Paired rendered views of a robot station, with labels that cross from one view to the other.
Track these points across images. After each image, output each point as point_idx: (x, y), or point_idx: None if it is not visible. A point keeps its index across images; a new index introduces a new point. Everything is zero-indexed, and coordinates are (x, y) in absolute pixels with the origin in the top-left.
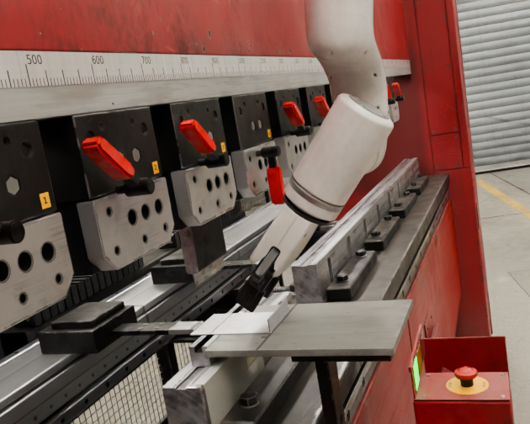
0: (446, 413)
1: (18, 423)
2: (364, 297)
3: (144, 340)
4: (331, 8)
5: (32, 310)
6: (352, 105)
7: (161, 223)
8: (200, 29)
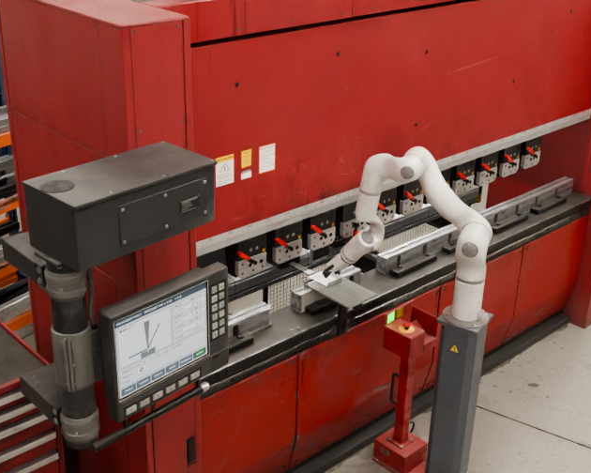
0: (392, 334)
1: (251, 282)
2: (403, 279)
3: (304, 265)
4: (359, 209)
5: (254, 272)
6: (358, 237)
7: (296, 251)
8: (334, 188)
